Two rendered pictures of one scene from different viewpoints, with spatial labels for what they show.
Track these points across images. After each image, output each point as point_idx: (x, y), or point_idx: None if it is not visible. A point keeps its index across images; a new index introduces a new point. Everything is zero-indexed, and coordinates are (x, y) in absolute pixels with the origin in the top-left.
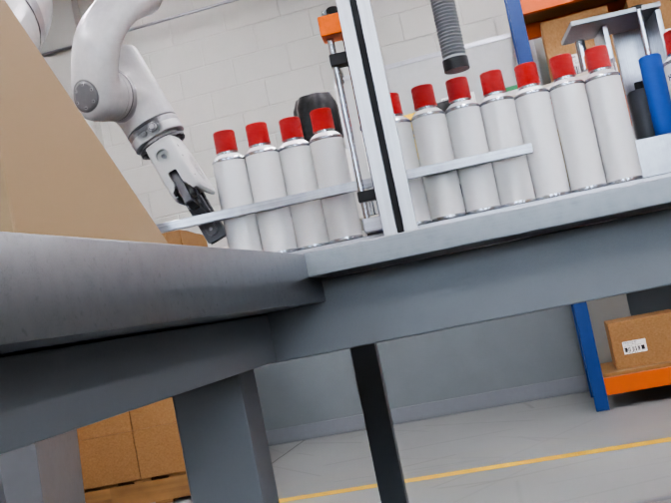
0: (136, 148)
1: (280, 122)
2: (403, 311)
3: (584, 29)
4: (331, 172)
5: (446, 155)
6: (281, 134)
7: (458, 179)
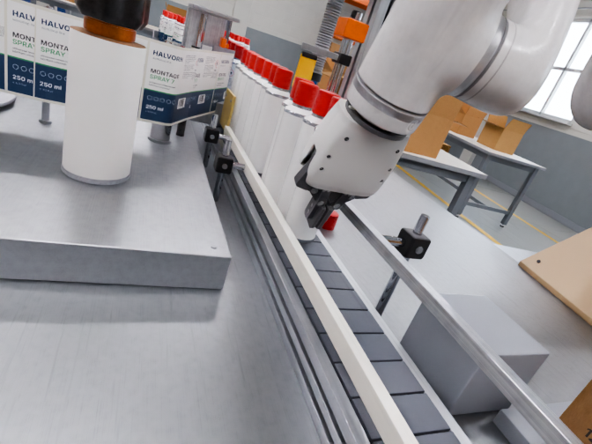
0: (413, 131)
1: (317, 89)
2: None
3: (223, 18)
4: None
5: None
6: (311, 100)
7: (178, 105)
